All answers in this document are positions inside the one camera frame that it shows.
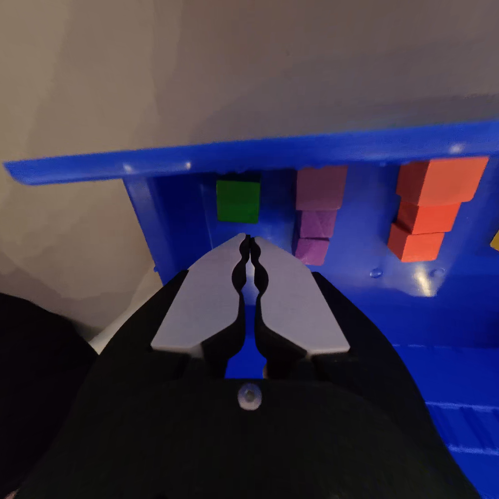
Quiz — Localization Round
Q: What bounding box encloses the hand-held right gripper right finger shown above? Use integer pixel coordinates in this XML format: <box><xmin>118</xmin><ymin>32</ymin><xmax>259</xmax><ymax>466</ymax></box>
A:
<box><xmin>251</xmin><ymin>235</ymin><xmax>351</xmax><ymax>361</ymax></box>

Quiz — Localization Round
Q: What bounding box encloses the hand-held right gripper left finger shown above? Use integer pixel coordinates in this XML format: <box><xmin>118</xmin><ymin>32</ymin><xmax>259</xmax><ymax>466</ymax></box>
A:
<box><xmin>151</xmin><ymin>233</ymin><xmax>251</xmax><ymax>363</ymax></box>

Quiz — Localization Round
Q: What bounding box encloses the green wooden cube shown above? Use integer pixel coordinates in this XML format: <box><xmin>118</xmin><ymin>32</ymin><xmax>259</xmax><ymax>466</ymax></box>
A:
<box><xmin>216</xmin><ymin>180</ymin><xmax>261</xmax><ymax>225</ymax></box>

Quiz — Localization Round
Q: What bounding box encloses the dark cloth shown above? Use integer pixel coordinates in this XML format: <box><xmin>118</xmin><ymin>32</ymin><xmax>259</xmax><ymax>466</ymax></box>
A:
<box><xmin>0</xmin><ymin>292</ymin><xmax>99</xmax><ymax>499</ymax></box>

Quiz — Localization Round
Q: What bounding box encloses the blue plastic bin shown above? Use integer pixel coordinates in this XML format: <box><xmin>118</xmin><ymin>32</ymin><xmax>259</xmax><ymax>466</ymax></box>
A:
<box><xmin>3</xmin><ymin>121</ymin><xmax>499</xmax><ymax>499</ymax></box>

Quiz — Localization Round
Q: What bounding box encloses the orange wooden cube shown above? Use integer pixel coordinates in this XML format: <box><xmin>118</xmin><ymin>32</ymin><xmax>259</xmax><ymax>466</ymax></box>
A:
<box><xmin>397</xmin><ymin>200</ymin><xmax>463</xmax><ymax>235</ymax></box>
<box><xmin>395</xmin><ymin>156</ymin><xmax>490</xmax><ymax>207</ymax></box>
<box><xmin>387</xmin><ymin>222</ymin><xmax>445</xmax><ymax>263</ymax></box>

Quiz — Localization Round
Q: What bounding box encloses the purple wooden cube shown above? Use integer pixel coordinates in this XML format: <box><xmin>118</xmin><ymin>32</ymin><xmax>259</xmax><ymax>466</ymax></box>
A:
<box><xmin>298</xmin><ymin>209</ymin><xmax>338</xmax><ymax>239</ymax></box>
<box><xmin>295</xmin><ymin>165</ymin><xmax>349</xmax><ymax>211</ymax></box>
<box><xmin>294</xmin><ymin>237</ymin><xmax>330</xmax><ymax>267</ymax></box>

